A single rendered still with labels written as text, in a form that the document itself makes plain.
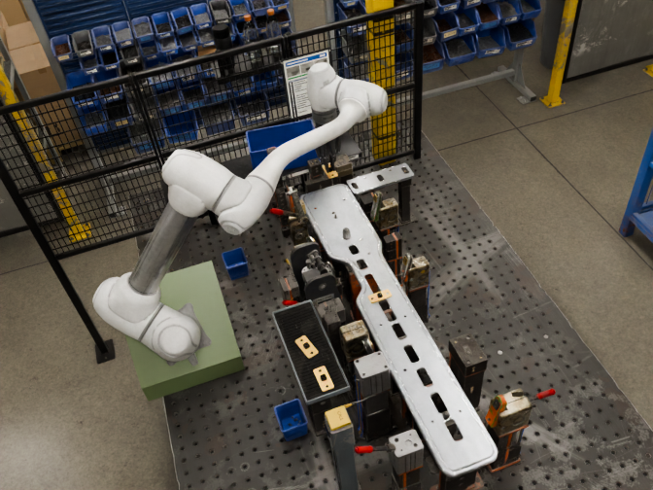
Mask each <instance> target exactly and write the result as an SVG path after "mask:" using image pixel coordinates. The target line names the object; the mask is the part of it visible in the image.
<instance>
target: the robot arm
mask: <svg viewBox="0 0 653 490"><path fill-rule="evenodd" d="M307 94H308V99H309V101H310V104H311V110H312V117H313V120H314V122H315V126H316V129H314V130H312V131H309V132H307V133H305V134H303V135H301V136H298V137H296V138H294V139H293V140H291V141H289V142H287V143H285V144H283V145H281V146H280V147H278V148H277V149H276V150H274V151H273V152H272V153H271V154H270V155H268V156H267V157H266V158H265V159H264V161H263V162H262V163H261V164H260V165H259V166H258V167H257V168H256V169H255V170H254V171H253V172H252V173H250V174H249V175H248V176H247V178H246V179H245V180H244V179H242V178H239V177H237V176H235V175H234V174H232V173H231V172H230V171H229V170H227V169H226V168H225V167H224V166H222V165H220V164H219V163H217V162H216V161H214V160H212V159H211V158H209V157H206V156H204V155H202V154H200V153H198V152H195V151H191V150H186V149H182V150H176V151H175V152H174V153H173V154H172V155H171V156H170V158H169V159H168V160H167V161H166V162H165V163H164V165H163V167H162V170H161V171H162V178H163V180H164V182H165V183H166V184H167V185H168V200H169V202H168V203H167V205H166V207H165V209H164V211H163V213H162V215H161V217H160V219H159V221H158V222H157V224H156V226H155V229H154V231H153V233H152V236H151V238H150V239H149V241H148V243H147V245H146V247H145V249H144V251H143V253H142V255H141V257H140V258H139V260H138V262H137V263H136V265H135V267H134V269H133V271H132V272H128V273H125V274H124V275H123V276H122V277H121V278H119V277H112V278H109V279H107V280H105V281H104V282H102V284H101V285H100V286H99V287H98V289H97V291H96V293H95V295H94V297H93V300H92V302H93V307H94V309H95V310H96V312H97V313H98V315H99V316H100V317H101V318H102V319H103V320H104V321H105V322H107V323H108V324H109V325H111V326H112V327H114V328H115V329H117V330H118V331H120V332H122V333H124V334H126V335H128V336H130V337H132V338H134V339H136V340H138V341H140V342H141V343H143V344H144V345H146V346H147V347H149V348H150V349H151V350H153V351H154V352H155V353H157V354H158V356H159V357H161V358H162V359H164V360H166V362H167V365H169V366H174V365H175V364H176V363H177V362H179V361H182V360H185V359H188V360H189V362H190V363H191V364H192V366H196V365H197V364H198V361H197V358H196V356H195V353H194V352H196V351H197V350H198V349H200V348H203V347H207V346H210V345H211V342H212V341H211V338H210V337H208V336H207V334H206V333H205V331H204V330H203V328H202V326H201V324H200V323H199V321H198V319H197V317H196V315H195V313H194V311H193V306H192V304H191V303H186V304H185V305H184V306H183V307H182V308H181V309H179V310H177V311H176V310H174V309H172V308H170V307H168V306H166V305H164V304H163V303H161V302H160V296H161V291H160V287H159V284H160V283H161V281H162V279H163V277H164V275H165V274H166V272H167V270H168V268H169V267H170V265H171V263H172V262H173V261H174V259H175V257H176V255H177V253H178V252H179V250H180V248H181V246H182V245H183V243H184V241H185V239H186V238H187V236H188V234H189V232H190V230H191V228H192V226H193V224H194V223H195V221H196V219H197V217H198V216H200V215H202V214H204V213H205V212H206V211H207V210H210V211H212V212H214V213H215V214H216V215H218V216H219V217H218V221H219V223H220V225H221V227H222V228H223V229H224V230H225V231H226V232H228V233H230V234H234V235H238V234H240V233H243V232H244V231H246V230H247V229H249V228H250V227H251V226H252V225H253V224H254V223H256V222H257V221H258V219H259V218H260V217H261V215H262V214H263V213H264V211H265V210H266V208H267V207H268V204H269V202H270V200H271V198H272V196H273V194H274V192H275V189H276V186H277V184H278V181H279V178H280V176H281V174H282V171H283V170H284V168H285V167H286V166H287V165H288V164H289V163H290V162H291V161H293V160H294V159H296V158H299V157H300V156H302V155H304V154H306V153H308V152H310V151H312V150H314V149H315V151H316V154H317V157H318V158H319V159H322V163H323V165H324V166H325V170H326V172H327V173H329V168H328V157H327V152H326V143H327V142H329V146H330V151H331V153H329V160H330V167H331V168H332V170H333V171H335V167H334V163H335V162H336V154H339V153H340V149H341V140H342V135H343V133H345V132H346V131H347V130H349V129H350V128H351V127H352V126H353V125H354V124H355V123H360V122H362V121H364V120H365V119H366V118H369V117H370V116H373V117H374V116H378V115H381V114H383V112H384V111H385V110H386V109H387V105H388V95H387V93H386V92H385V90H384V89H382V88H381V87H379V86H377V85H374V84H372V83H369V82H365V81H360V80H347V79H343V78H340V77H339V76H337V75H335V72H334V70H333V68H332V67H331V66H330V65H329V64H328V63H326V62H321V63H316V64H314V65H313V66H312V67H311V68H310V69H309V71H308V74H307ZM336 108H339V111H340V115H339V116H338V117H337V112H336ZM335 138H336V143H335V148H334V140H333V139H335ZM320 146H321V152H320V150H319V147H320Z"/></svg>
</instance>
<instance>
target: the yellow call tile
mask: <svg viewBox="0 0 653 490"><path fill-rule="evenodd" d="M325 416H326V420H327V421H328V424H329V426H330V429H331V430H332V431H334V430H336V429H339V428H342V427H344V426H347V425H350V424H351V421H350V419H349V416H348V414H347V412H346V409H345V407H344V405H342V406H339V407H336V408H335V409H332V410H329V411H326V412H325Z"/></svg>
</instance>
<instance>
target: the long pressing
mask: <svg viewBox="0 0 653 490"><path fill-rule="evenodd" d="M301 199H302V200H303V202H304V204H305V209H306V215H307V217H308V219H309V221H310V223H311V225H312V227H313V229H314V231H315V232H316V234H317V236H318V238H319V240H320V242H321V244H322V246H323V248H324V250H325V252H326V255H327V257H328V258H329V259H330V260H331V261H334V262H337V263H343V264H347V265H348V266H350V267H351V269H352V271H353V273H354V275H355V277H356V278H357V280H358V282H359V284H360V286H361V291H360V293H359V295H358V297H357V298H356V307H357V309H358V311H359V313H360V315H361V317H362V319H363V321H364V323H365V325H366V327H367V329H368V331H369V333H370V335H371V336H372V338H373V340H374V342H375V344H376V346H377V348H378V350H379V351H381V352H382V353H383V355H384V357H385V359H386V361H387V363H388V365H389V367H390V374H391V376H392V377H393V379H394V381H395V384H396V386H397V388H398V390H399V391H400V393H401V395H402V397H403V399H404V401H405V403H406V405H407V407H408V409H409V411H410V413H411V415H412V417H413V418H414V420H415V422H416V424H417V426H418V428H419V430H420V432H421V434H422V436H423V438H424V440H425V442H426V444H427V446H428V448H429V450H430V453H431V455H432V457H433V458H434V460H435V462H436V464H437V466H438V467H439V469H440V471H441V472H442V473H443V474H445V475H447V476H449V477H457V476H460V475H462V474H465V473H469V472H471V471H474V470H476V469H479V468H481V467H484V466H486V465H489V464H491V463H493V462H494V461H495V460H496V458H497V457H498V448H497V446H496V445H495V443H494V441H493V439H492V438H491V436H490V434H489V433H488V431H487V429H486V428H485V426H484V424H483V423H482V421H481V419H480V418H479V416H478V414H477V413H476V411H475V409H474V408H473V406H472V404H471V403H470V401H469V399H468V398H467V396H466V394H465V392H464V390H463V388H462V387H461V385H460V383H459V382H458V380H457V378H456V377H455V375H454V373H453V372H452V371H451V369H450V368H449V366H448V364H447V363H446V361H445V359H444V358H443V356H442V354H441V353H440V351H439V349H438V348H437V346H436V344H435V342H434V341H433V339H432V337H431V336H430V333H429V332H428V330H427V328H426V327H425V325H424V323H423V322H422V320H421V318H420V317H419V315H418V313H417V312H416V310H415V308H414V307H413V305H412V303H411V302H410V300H409V298H408V297H407V295H406V293H405V292H404V291H403V289H402V287H401V286H400V284H399V282H398V281H397V279H396V277H395V275H394V273H393V272H392V270H391V268H390V267H389V265H388V263H387V262H386V260H385V258H384V257H383V254H382V241H381V239H380V238H379V236H378V234H377V233H376V231H375V229H374V228H373V226H372V224H371V223H370V221H369V220H368V219H367V217H366V215H365V214H364V212H363V211H362V209H361V207H360V205H359V203H358V202H357V200H356V198H355V197H354V195H353V193H352V192H351V190H350V189H349V187H348V186H347V185H344V184H337V185H334V186H331V187H327V188H324V189H321V190H317V191H314V192H309V193H306V194H303V195H302V196H301V197H300V198H299V200H301ZM343 199H345V200H343ZM314 208H317V209H314ZM332 212H334V214H332ZM335 214H336V216H337V218H336V219H335V218H334V217H335ZM343 228H348V229H349V230H350V232H351V238H350V239H348V240H346V239H343V234H342V231H343ZM360 239H362V240H360ZM353 245H355V246H356V247H357V249H358V250H359V252H358V253H357V254H354V255H353V254H352V253H351V251H350V249H349V247H350V246H353ZM368 253H370V254H369V255H368ZM359 260H364V262H365V264H366V266H367V269H364V270H361V269H360V268H359V266H358V264H357V261H359ZM368 274H371V275H372V276H373V278H374V280H375V282H376V283H377V285H378V287H379V289H380V290H381V291H384V290H387V289H388V290H389V291H390V292H391V294H392V296H391V297H388V298H385V300H386V301H387V303H388V305H389V306H390V308H391V309H392V311H393V313H394V314H395V317H396V320H394V321H391V322H390V321H389V320H388V319H387V317H386V315H385V313H384V311H383V310H382V308H381V306H380V304H379V301H377V302H374V303H371V302H370V300H369V299H368V296H370V295H373V292H372V290H371V289H370V287H369V285H368V283H367V281H366V280H365V278H364V276H366V275H368ZM404 316H406V317H404ZM394 324H400V326H401V328H402V329H403V331H404V333H405V335H406V338H404V339H402V340H400V339H398V338H397V336H396V334H395V331H394V330H393V328H392V325H394ZM380 325H382V326H380ZM408 345H411V346H412V347H413V349H414V351H415V353H416V354H417V356H418V358H419V361H418V362H416V363H411V361H410V360H409V358H408V356H407V354H406V352H405V350H404V347H405V346H408ZM421 368H423V369H425V370H426V372H427V374H428V376H429V378H430V380H431V382H432V385H431V386H429V387H425V386H424V384H423V382H422V381H421V379H420V377H419V375H418V373H417V370H418V369H421ZM405 369H406V371H404V370H405ZM433 394H438V395H439V396H440V398H441V399H442V400H443V402H444V404H445V406H446V408H447V411H449V412H450V417H451V418H450V419H448V420H444V418H443V416H442V414H443V413H444V412H443V413H439V412H438V411H437V409H436V407H435V405H434V403H433V401H432V400H431V398H430V396H431V395H433ZM459 410H460V411H461V412H459ZM450 420H453V421H454V422H455V424H456V425H457V427H458V429H459V431H460V433H461V434H462V436H463V439H461V440H459V441H454V440H453V438H452V436H451V434H450V432H449V431H448V429H447V427H446V425H445V422H448V421H450ZM431 421H433V423H432V422H431Z"/></svg>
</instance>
